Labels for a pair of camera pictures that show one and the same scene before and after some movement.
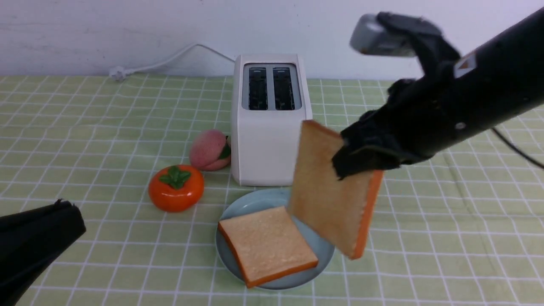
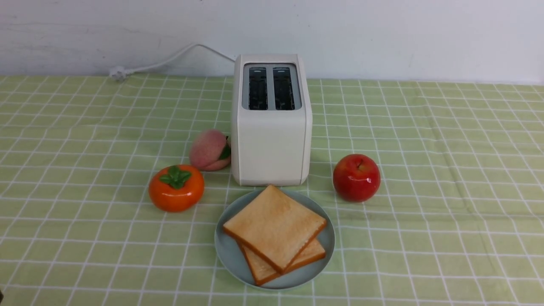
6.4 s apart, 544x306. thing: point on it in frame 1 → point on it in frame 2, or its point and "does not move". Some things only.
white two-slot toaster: (271, 97) does not move
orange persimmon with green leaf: (177, 188) does not move
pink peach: (211, 150) does not move
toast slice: (338, 210) → (274, 227)
